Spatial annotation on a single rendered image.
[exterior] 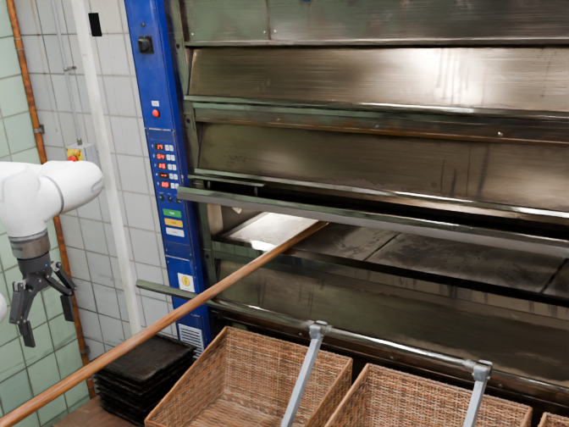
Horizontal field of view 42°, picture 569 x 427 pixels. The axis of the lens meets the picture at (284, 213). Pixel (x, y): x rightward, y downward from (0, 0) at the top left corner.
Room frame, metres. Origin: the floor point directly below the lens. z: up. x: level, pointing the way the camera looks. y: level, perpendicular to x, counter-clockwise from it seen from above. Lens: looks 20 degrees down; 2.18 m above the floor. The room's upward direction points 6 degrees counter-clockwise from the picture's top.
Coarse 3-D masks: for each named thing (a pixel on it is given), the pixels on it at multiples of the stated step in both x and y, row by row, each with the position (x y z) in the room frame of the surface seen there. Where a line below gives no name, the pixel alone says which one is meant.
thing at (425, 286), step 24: (216, 240) 2.59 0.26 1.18; (240, 240) 2.56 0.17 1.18; (288, 264) 2.38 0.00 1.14; (312, 264) 2.32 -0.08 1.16; (336, 264) 2.26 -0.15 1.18; (360, 264) 2.24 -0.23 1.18; (408, 288) 2.11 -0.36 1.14; (432, 288) 2.06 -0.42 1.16; (456, 288) 2.01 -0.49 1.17; (480, 288) 1.98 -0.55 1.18; (504, 288) 1.97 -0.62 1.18; (528, 312) 1.88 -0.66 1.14; (552, 312) 1.84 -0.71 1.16
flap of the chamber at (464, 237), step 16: (240, 192) 2.45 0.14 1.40; (272, 192) 2.46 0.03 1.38; (256, 208) 2.26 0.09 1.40; (272, 208) 2.22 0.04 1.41; (288, 208) 2.19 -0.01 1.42; (352, 208) 2.17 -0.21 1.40; (368, 208) 2.18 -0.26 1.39; (384, 208) 2.18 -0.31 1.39; (352, 224) 2.05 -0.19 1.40; (368, 224) 2.01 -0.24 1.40; (384, 224) 1.98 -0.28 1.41; (400, 224) 1.96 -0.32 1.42; (464, 224) 1.96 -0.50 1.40; (480, 224) 1.96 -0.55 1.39; (496, 224) 1.96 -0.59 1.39; (464, 240) 1.84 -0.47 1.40; (480, 240) 1.81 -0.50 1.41; (496, 240) 1.79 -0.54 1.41; (512, 240) 1.77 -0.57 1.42; (560, 256) 1.69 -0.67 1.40
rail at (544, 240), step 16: (192, 192) 2.43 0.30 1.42; (208, 192) 2.38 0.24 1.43; (224, 192) 2.35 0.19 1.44; (304, 208) 2.15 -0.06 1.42; (320, 208) 2.12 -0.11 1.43; (336, 208) 2.09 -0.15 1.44; (416, 224) 1.93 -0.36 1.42; (432, 224) 1.90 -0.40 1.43; (448, 224) 1.87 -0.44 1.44; (528, 240) 1.74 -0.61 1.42; (544, 240) 1.72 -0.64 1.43; (560, 240) 1.70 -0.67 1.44
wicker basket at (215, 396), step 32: (224, 352) 2.50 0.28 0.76; (256, 352) 2.43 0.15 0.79; (288, 352) 2.35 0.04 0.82; (320, 352) 2.27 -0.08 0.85; (192, 384) 2.34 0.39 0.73; (224, 384) 2.48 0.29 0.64; (256, 384) 2.39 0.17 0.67; (288, 384) 2.32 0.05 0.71; (320, 384) 2.25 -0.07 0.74; (160, 416) 2.21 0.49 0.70; (192, 416) 2.33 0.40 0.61; (224, 416) 2.34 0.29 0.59; (256, 416) 2.32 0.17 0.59; (320, 416) 2.03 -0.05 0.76
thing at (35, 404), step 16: (320, 224) 2.59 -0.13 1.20; (288, 240) 2.44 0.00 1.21; (272, 256) 2.34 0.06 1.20; (240, 272) 2.22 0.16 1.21; (224, 288) 2.14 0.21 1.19; (192, 304) 2.03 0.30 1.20; (160, 320) 1.93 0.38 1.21; (176, 320) 1.97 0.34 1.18; (144, 336) 1.86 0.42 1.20; (112, 352) 1.78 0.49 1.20; (96, 368) 1.72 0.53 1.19; (64, 384) 1.65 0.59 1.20; (32, 400) 1.58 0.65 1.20; (48, 400) 1.60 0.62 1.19; (16, 416) 1.53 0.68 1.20
